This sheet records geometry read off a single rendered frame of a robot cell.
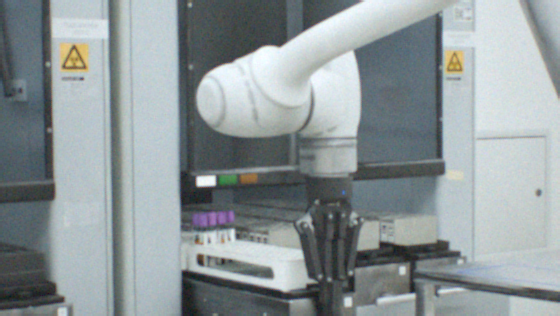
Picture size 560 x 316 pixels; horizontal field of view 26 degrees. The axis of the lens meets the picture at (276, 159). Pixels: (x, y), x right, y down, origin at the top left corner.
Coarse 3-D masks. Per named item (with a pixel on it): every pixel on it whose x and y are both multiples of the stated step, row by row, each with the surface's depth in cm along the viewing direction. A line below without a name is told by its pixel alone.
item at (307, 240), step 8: (304, 224) 187; (304, 232) 188; (312, 232) 188; (304, 240) 189; (312, 240) 188; (304, 248) 190; (312, 248) 189; (304, 256) 190; (312, 256) 189; (312, 264) 189; (320, 272) 190
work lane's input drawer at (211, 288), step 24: (192, 288) 213; (216, 288) 207; (240, 288) 203; (264, 288) 197; (312, 288) 195; (216, 312) 207; (240, 312) 201; (264, 312) 195; (288, 312) 190; (312, 312) 192
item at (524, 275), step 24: (456, 264) 219; (480, 264) 219; (504, 264) 219; (528, 264) 219; (552, 264) 218; (432, 288) 212; (480, 288) 201; (504, 288) 197; (528, 288) 194; (552, 288) 192; (432, 312) 213
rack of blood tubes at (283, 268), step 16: (240, 240) 220; (192, 256) 216; (224, 256) 207; (240, 256) 203; (256, 256) 200; (272, 256) 199; (288, 256) 199; (208, 272) 212; (224, 272) 207; (240, 272) 210; (256, 272) 216; (272, 272) 213; (288, 272) 194; (304, 272) 196; (288, 288) 194
